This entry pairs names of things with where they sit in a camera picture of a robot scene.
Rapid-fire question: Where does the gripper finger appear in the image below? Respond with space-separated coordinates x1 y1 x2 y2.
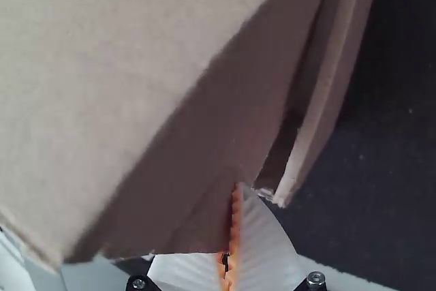
125 251 233 291
225 181 328 291

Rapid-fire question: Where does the cardboard box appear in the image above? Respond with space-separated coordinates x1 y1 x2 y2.
0 0 381 266

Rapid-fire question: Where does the black mat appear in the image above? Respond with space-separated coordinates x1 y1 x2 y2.
251 0 436 291

